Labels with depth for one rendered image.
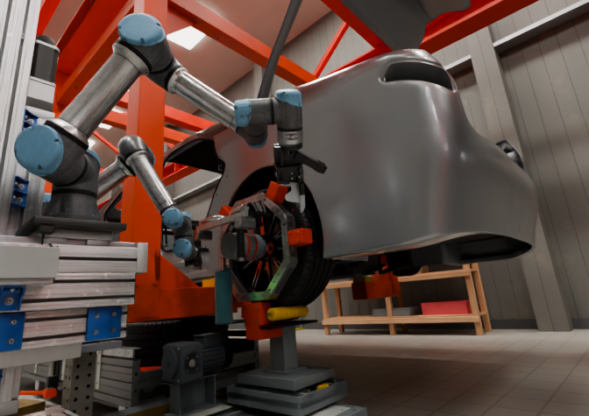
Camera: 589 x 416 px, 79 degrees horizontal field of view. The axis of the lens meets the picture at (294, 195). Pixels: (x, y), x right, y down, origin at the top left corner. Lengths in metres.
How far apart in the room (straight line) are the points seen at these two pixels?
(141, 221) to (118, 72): 1.09
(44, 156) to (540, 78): 5.70
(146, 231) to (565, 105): 5.14
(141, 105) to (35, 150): 1.29
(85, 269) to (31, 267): 0.19
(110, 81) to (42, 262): 0.50
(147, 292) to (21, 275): 1.13
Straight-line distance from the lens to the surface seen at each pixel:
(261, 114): 1.02
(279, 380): 1.87
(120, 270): 1.17
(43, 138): 1.09
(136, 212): 2.08
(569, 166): 5.57
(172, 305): 2.12
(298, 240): 1.66
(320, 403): 1.87
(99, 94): 1.13
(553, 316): 5.21
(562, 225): 5.47
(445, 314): 5.12
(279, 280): 1.74
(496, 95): 5.74
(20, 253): 0.99
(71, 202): 1.17
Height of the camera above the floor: 0.57
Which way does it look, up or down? 16 degrees up
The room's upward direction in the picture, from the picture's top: 4 degrees counter-clockwise
